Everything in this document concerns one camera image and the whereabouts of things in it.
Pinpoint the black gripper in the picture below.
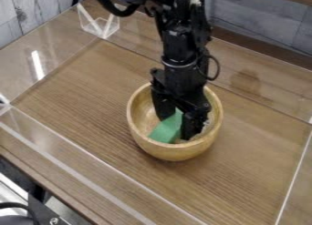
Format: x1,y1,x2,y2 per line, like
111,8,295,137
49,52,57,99
150,60,211,140

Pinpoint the green rectangular block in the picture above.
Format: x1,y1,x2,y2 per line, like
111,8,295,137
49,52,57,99
149,109,184,144

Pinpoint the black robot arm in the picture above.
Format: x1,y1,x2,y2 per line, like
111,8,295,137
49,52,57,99
98,0,217,140

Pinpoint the wooden bowl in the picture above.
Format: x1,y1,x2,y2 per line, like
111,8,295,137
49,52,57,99
128,83,224,161

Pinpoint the clear acrylic tray wall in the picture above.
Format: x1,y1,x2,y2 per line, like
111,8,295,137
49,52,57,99
0,10,312,225

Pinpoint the clear acrylic corner bracket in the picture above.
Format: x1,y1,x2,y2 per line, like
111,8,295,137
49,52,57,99
77,4,119,39

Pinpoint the black metal stand bracket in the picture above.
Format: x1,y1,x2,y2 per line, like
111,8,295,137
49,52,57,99
28,195,67,225

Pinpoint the black cable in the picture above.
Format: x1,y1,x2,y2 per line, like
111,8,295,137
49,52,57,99
0,200,32,218

